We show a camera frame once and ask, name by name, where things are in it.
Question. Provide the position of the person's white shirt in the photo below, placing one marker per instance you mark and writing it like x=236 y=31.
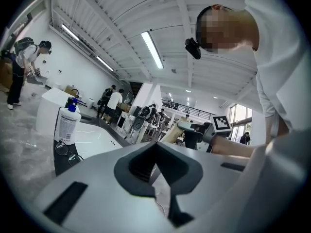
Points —
x=284 y=57

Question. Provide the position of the white cabinet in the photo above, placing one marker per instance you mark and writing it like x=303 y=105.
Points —
x=47 y=110

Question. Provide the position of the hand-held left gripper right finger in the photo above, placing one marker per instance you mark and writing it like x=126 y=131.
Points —
x=213 y=178

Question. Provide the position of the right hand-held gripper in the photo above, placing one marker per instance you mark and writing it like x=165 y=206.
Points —
x=206 y=133

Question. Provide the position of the long ceiling light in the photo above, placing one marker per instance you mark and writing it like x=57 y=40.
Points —
x=70 y=32
x=152 y=50
x=105 y=63

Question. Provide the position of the black balcony railing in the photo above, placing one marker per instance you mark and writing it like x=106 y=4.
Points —
x=189 y=110

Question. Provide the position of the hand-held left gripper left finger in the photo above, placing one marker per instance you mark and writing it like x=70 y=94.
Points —
x=102 y=203

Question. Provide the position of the black faucet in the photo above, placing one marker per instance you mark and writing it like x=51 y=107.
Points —
x=74 y=92

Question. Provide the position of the white pump bottle blue cap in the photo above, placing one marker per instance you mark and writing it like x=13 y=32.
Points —
x=66 y=125

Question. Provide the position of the white sink basin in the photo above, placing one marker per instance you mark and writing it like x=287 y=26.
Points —
x=94 y=139

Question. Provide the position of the person's right forearm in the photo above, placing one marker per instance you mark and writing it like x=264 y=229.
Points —
x=233 y=148

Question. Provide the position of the black eyeglasses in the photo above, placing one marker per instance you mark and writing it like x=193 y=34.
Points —
x=68 y=153

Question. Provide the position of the black sink countertop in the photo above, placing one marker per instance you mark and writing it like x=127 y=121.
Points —
x=60 y=164

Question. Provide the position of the grey robot unit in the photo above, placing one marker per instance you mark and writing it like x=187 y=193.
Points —
x=139 y=124

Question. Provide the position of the large window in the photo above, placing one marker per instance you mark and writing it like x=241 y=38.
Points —
x=240 y=120

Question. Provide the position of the cardboard box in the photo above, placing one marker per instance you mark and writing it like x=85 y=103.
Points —
x=6 y=74

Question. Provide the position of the person's head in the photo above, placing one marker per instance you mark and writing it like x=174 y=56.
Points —
x=233 y=28

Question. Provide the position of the black head camera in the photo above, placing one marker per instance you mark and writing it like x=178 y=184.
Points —
x=193 y=48

